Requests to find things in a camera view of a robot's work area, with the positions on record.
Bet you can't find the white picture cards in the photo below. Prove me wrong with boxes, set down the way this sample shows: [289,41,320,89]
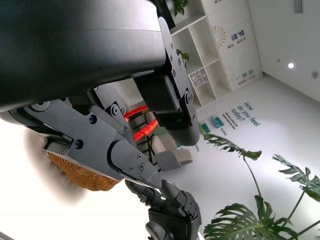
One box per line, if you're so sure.
[188,69,208,87]

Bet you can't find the white cubby shelf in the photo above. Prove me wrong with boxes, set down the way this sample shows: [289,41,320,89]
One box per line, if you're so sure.
[169,16,233,108]

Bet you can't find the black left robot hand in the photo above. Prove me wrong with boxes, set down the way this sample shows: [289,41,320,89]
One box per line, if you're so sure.
[0,0,201,188]

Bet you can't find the large monstera plant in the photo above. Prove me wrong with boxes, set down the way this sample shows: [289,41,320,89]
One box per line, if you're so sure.
[203,132,320,240]

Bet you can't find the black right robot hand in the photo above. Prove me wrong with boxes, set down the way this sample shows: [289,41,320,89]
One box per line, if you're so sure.
[124,178,202,240]

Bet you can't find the small green potted plant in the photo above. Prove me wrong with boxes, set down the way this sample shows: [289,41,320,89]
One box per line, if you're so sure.
[175,48,191,69]
[172,0,191,17]

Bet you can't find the teal candy wall box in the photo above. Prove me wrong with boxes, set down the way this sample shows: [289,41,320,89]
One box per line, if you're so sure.
[210,115,225,128]

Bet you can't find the wicker basket red handle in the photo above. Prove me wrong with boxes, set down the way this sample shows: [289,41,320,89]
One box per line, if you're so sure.
[47,104,160,192]

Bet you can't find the beige grey armchair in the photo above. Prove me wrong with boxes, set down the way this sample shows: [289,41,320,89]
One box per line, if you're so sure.
[149,134,193,173]

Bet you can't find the green candy wall box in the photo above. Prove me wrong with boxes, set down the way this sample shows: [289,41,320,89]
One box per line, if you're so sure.
[198,122,211,135]

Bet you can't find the white printed wall cabinet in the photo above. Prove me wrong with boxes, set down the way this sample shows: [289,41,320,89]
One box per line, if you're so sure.
[201,0,263,92]

